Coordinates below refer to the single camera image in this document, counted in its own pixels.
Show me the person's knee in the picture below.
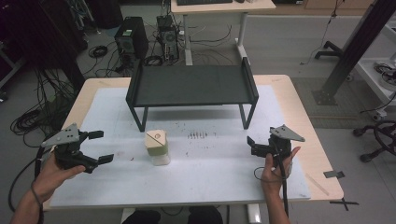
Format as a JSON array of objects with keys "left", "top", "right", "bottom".
[
  {"left": 187, "top": 205, "right": 224, "bottom": 224},
  {"left": 121, "top": 209, "right": 162, "bottom": 224}
]

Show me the black metal shelf rack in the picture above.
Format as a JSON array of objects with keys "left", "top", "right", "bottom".
[{"left": 125, "top": 56, "right": 260, "bottom": 133}]

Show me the white table mat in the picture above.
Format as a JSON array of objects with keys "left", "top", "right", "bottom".
[{"left": 49, "top": 85, "right": 312, "bottom": 208}]

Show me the person's left knee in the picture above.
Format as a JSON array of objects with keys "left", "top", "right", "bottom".
[{"left": 121, "top": 209, "right": 162, "bottom": 224}]

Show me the grey tape piece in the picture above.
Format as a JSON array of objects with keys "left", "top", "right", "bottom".
[{"left": 323, "top": 170, "right": 346, "bottom": 179}]

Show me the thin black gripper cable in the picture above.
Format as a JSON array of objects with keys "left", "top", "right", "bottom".
[{"left": 253, "top": 136, "right": 290, "bottom": 218}]

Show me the person's right knee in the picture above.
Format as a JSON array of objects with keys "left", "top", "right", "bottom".
[{"left": 187, "top": 205, "right": 224, "bottom": 224}]

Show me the white table leg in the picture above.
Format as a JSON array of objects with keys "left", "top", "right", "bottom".
[{"left": 247, "top": 203, "right": 262, "bottom": 224}]

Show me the black keyboard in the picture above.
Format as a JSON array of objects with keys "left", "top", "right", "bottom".
[{"left": 176, "top": 0, "right": 233, "bottom": 6}]

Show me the bundle of black floor cables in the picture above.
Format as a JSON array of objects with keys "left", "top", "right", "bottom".
[{"left": 9, "top": 68, "right": 78, "bottom": 148}]

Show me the beige and green bottle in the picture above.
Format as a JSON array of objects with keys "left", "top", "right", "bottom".
[{"left": 144, "top": 129, "right": 172, "bottom": 167}]

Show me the black computer tower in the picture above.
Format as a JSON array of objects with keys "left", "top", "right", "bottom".
[{"left": 114, "top": 16, "right": 149, "bottom": 61}]

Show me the white desk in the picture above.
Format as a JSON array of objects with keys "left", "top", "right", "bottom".
[{"left": 170, "top": 0, "right": 277, "bottom": 67}]

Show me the person's right hand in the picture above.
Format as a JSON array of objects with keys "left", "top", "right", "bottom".
[{"left": 260, "top": 146, "right": 302, "bottom": 195}]

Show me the person's left hand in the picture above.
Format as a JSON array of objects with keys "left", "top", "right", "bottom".
[{"left": 32, "top": 151, "right": 87, "bottom": 203}]

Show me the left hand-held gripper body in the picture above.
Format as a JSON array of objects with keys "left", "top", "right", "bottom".
[{"left": 41, "top": 123, "right": 100, "bottom": 175}]

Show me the coiled black cable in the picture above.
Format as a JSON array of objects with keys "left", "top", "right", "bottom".
[{"left": 88, "top": 44, "right": 109, "bottom": 59}]

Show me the black metal post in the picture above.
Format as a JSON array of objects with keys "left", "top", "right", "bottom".
[{"left": 312, "top": 0, "right": 396, "bottom": 106}]

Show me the white shelf cart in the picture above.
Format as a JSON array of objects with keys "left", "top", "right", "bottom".
[{"left": 354, "top": 21, "right": 396, "bottom": 106}]

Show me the black office chair base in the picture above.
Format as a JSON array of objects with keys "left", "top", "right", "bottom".
[{"left": 352, "top": 119, "right": 396, "bottom": 163}]

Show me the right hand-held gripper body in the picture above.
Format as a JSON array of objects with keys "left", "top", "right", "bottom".
[{"left": 262, "top": 124, "right": 306, "bottom": 160}]

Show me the thick black gripper cable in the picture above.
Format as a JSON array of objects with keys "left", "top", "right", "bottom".
[{"left": 7, "top": 146, "right": 60, "bottom": 224}]

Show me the black stand foot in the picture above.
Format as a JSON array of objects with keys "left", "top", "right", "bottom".
[{"left": 314, "top": 40, "right": 344, "bottom": 61}]

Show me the open computer tower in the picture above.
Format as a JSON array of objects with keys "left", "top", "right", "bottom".
[{"left": 156, "top": 14, "right": 180, "bottom": 63}]

